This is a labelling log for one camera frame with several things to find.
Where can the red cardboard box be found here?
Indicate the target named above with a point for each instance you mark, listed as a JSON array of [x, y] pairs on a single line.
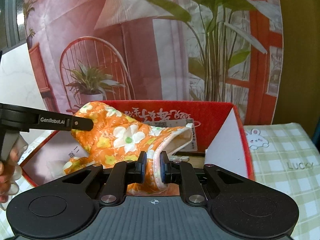
[[212, 112]]

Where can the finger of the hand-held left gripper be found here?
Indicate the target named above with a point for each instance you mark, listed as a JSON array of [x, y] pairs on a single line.
[[81, 123]]

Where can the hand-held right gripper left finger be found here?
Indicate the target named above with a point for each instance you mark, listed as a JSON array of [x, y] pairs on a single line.
[[142, 165]]

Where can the person's left hand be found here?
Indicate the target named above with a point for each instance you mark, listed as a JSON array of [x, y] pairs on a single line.
[[7, 180]]

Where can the dark window frame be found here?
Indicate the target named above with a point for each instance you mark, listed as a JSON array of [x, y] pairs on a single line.
[[12, 17]]

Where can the orange floral cloth sleeve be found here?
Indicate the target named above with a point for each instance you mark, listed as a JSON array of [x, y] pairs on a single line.
[[120, 135]]

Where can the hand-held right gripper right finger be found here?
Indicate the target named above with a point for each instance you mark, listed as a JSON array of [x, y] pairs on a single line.
[[163, 166]]

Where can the green checked tablecloth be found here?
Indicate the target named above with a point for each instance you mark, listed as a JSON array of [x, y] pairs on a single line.
[[280, 150]]

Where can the printed room backdrop cloth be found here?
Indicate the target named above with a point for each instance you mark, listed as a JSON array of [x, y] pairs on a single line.
[[162, 55]]

